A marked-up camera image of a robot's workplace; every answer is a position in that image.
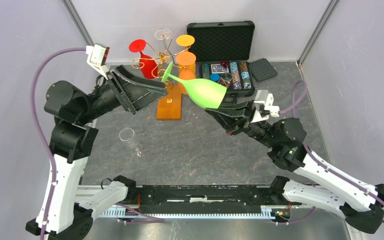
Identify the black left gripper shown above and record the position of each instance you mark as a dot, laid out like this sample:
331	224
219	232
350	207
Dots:
133	96

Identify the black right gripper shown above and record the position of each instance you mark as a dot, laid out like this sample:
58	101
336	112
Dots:
232	118

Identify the green wine glass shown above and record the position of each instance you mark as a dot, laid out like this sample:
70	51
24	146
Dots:
203	92

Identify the clear wine glass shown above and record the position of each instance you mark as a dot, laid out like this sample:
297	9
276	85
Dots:
165	36
129	138

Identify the orange wine glass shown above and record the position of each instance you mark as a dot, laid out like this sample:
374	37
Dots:
186	62

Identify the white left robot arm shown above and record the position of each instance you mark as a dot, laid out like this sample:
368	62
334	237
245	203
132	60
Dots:
71	143

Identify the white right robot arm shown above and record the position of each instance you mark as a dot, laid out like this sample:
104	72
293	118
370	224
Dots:
359	203

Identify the red wine glass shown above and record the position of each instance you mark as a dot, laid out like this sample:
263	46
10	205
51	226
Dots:
146	64

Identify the yellow wine glass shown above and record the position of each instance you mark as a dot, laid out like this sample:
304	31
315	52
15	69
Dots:
185	41

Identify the clear round dealer button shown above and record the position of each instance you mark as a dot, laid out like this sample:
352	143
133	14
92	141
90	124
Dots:
226	77

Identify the blue round chip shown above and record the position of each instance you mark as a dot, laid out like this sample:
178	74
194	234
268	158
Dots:
214	77

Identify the black foam pad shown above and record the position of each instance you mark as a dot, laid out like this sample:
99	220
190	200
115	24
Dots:
262	70

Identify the blue playing card deck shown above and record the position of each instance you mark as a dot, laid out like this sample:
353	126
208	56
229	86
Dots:
218	69

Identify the black poker chip case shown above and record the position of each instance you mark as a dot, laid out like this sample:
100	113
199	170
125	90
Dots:
227	43

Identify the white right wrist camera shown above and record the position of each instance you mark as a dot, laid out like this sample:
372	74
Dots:
265	104

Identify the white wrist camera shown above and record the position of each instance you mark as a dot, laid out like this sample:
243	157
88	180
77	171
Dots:
96	58
265	104

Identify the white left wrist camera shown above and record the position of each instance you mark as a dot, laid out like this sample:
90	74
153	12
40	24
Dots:
96	58

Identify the gold wire rack wooden base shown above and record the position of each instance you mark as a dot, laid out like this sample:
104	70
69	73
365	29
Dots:
169	108

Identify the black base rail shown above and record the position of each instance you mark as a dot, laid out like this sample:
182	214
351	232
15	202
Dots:
202	199

